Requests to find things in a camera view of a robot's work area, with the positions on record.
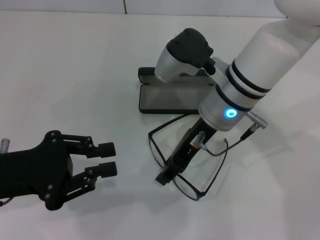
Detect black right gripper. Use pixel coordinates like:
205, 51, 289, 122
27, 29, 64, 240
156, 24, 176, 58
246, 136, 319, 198
154, 117, 216, 187

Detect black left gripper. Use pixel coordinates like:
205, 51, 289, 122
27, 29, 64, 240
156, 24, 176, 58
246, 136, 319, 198
0, 130, 119, 211

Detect black glasses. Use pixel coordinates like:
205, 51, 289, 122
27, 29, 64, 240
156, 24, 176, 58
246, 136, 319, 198
147, 113, 230, 201

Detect black glasses case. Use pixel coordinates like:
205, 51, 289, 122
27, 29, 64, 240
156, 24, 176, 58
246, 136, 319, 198
137, 66, 216, 115

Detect right arm cable with connectors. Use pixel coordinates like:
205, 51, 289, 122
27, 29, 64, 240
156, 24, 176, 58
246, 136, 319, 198
192, 111, 269, 157

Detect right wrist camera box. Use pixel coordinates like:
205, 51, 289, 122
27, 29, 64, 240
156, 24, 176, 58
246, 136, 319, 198
153, 27, 215, 84

